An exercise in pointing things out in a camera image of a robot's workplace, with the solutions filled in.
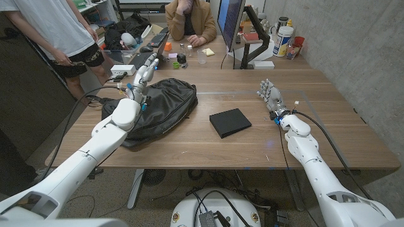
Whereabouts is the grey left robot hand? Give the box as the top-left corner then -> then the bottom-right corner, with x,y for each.
126,52 -> 160,103

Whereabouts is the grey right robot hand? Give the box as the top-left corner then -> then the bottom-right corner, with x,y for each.
256,78 -> 290,118

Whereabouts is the seated person in tan jacket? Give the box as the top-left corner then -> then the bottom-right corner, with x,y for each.
164,0 -> 218,48

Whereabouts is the grey white rounded object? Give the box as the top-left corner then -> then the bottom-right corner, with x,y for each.
121,32 -> 138,47

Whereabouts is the black leather backpack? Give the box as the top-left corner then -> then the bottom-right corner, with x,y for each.
101,78 -> 199,148

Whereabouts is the standing person in white t-shirt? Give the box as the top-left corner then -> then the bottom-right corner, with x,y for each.
0,0 -> 111,107

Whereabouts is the black keyboard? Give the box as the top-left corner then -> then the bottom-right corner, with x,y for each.
146,32 -> 168,49

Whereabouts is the white shelf unit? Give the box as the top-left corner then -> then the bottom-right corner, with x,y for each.
75,0 -> 117,32

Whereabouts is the black laptop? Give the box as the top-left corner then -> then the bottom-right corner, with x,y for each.
128,31 -> 170,71

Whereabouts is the clear plastic cup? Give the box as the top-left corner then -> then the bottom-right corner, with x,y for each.
196,49 -> 208,65

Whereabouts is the white power adapter box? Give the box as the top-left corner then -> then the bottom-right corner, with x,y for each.
110,64 -> 137,77

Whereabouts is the white robot torso base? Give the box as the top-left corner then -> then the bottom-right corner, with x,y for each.
170,188 -> 262,227

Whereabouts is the computer monitor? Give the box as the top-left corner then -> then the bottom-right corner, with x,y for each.
217,0 -> 246,53

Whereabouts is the white flat box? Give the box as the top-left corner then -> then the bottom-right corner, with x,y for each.
253,61 -> 275,70

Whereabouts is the black folder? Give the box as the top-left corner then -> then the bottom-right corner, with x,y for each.
209,108 -> 253,139

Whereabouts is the black partition panel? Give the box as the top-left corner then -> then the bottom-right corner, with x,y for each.
0,12 -> 78,158

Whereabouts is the black lidded tumbler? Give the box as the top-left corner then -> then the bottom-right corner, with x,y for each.
276,16 -> 290,32

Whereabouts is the white monitor base plate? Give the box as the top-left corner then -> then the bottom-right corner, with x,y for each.
227,40 -> 275,62

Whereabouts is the clear plastic bin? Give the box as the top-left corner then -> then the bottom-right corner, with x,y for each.
102,44 -> 143,65

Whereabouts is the black round floor fan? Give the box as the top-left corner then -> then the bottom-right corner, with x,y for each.
141,169 -> 167,187

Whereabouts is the white wipes canister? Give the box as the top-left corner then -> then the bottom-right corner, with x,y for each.
272,25 -> 295,58

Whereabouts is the grey table leg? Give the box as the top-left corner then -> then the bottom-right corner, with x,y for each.
126,168 -> 145,211
283,170 -> 306,212

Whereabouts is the black mesh bag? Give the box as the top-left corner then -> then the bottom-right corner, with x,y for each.
104,12 -> 152,51

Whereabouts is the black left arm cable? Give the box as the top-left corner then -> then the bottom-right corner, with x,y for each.
39,86 -> 127,183

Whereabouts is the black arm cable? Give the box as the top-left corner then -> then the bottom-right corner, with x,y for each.
292,109 -> 372,199
39,86 -> 127,183

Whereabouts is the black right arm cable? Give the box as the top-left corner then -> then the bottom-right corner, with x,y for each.
292,109 -> 372,199

